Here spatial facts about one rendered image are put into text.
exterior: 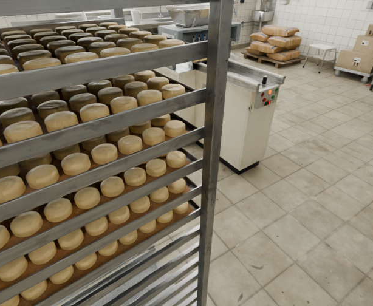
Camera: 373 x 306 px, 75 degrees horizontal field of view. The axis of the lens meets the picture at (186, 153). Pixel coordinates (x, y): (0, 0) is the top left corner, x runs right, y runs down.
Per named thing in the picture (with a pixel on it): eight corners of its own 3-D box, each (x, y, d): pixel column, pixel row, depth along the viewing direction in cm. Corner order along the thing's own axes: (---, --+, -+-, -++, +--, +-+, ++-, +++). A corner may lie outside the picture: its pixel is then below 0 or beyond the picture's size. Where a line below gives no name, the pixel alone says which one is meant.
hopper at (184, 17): (166, 25, 223) (165, 7, 215) (213, 20, 249) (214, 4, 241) (184, 29, 203) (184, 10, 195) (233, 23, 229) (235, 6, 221)
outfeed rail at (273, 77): (156, 42, 327) (155, 36, 323) (158, 42, 328) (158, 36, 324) (282, 85, 192) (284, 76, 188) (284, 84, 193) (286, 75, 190)
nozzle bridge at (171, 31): (160, 64, 240) (157, 25, 220) (216, 53, 274) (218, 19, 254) (178, 73, 218) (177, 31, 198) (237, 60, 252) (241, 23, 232)
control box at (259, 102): (253, 107, 191) (256, 90, 183) (273, 100, 202) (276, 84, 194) (256, 109, 189) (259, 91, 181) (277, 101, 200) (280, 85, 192)
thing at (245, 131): (194, 144, 276) (195, 62, 224) (217, 135, 292) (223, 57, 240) (238, 178, 229) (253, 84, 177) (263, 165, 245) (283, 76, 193)
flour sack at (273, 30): (259, 33, 541) (260, 25, 532) (270, 31, 563) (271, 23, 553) (287, 38, 496) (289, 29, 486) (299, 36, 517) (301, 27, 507)
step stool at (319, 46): (335, 70, 495) (343, 47, 469) (319, 73, 480) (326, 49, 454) (317, 65, 529) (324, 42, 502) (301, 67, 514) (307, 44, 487)
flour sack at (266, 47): (247, 48, 553) (248, 40, 543) (259, 46, 574) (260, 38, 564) (274, 55, 506) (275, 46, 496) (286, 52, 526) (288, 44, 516)
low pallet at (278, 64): (239, 57, 584) (240, 52, 578) (262, 52, 621) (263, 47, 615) (281, 69, 504) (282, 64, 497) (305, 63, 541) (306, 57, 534)
